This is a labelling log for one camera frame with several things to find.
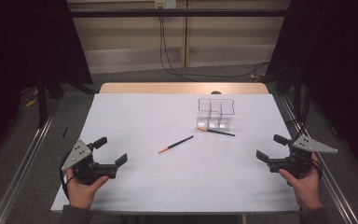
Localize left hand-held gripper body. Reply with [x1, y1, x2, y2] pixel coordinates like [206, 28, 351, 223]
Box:
[61, 138, 119, 186]

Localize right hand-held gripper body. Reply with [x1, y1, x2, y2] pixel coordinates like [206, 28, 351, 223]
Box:
[267, 134, 339, 180]

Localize black pencil with orange end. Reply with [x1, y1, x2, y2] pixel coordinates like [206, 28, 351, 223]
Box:
[158, 134, 195, 154]
[197, 126, 236, 137]

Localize clear acrylic pen holder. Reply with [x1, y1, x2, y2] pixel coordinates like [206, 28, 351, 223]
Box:
[197, 97, 236, 131]

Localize person's left hand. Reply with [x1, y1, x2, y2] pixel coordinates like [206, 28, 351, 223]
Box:
[66, 167, 110, 210]

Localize person's right hand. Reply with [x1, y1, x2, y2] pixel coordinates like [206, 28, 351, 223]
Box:
[278, 152, 324, 213]

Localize white table cover sheet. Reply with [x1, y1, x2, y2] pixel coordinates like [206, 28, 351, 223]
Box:
[50, 92, 301, 215]

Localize yellow item on floor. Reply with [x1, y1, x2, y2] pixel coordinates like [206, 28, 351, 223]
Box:
[25, 90, 40, 108]

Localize wooden table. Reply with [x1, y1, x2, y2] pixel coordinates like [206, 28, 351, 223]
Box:
[99, 81, 269, 95]

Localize black curtain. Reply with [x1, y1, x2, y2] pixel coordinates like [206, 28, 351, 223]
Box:
[0, 0, 93, 166]
[265, 0, 358, 180]

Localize right hand-held gripper cable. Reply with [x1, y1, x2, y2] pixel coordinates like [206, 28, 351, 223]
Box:
[310, 158, 324, 181]

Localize hand-held gripper cable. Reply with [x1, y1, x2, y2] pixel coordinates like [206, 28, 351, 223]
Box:
[59, 152, 76, 200]
[310, 158, 324, 181]

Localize left hand-held gripper cable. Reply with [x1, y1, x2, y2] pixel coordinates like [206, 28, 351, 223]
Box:
[59, 152, 76, 200]

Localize metal floor rail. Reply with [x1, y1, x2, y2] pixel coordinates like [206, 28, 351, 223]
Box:
[279, 94, 358, 224]
[0, 99, 62, 224]

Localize black stand post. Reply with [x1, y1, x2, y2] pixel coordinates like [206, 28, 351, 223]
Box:
[36, 73, 49, 129]
[293, 68, 302, 132]

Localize black wall cable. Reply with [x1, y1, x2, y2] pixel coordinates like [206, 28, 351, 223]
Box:
[158, 7, 200, 82]
[161, 15, 271, 78]

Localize black horizontal frame bar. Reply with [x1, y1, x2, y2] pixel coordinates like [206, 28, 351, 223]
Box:
[69, 8, 290, 19]

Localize white wall power outlet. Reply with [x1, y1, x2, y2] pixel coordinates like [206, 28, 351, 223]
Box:
[154, 0, 177, 9]

